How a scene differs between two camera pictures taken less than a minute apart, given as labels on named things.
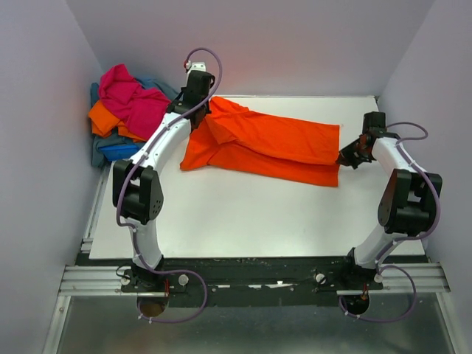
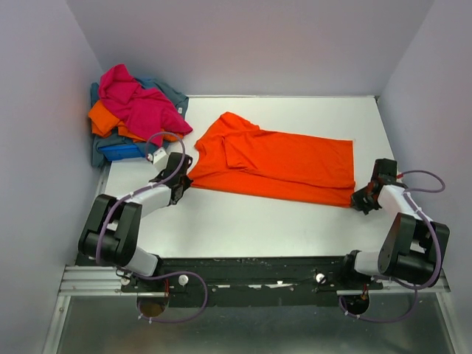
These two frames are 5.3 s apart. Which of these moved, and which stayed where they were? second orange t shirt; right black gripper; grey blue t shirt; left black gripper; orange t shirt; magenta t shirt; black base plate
Moved: orange t shirt; right black gripper; left black gripper
Stayed: black base plate; magenta t shirt; grey blue t shirt; second orange t shirt
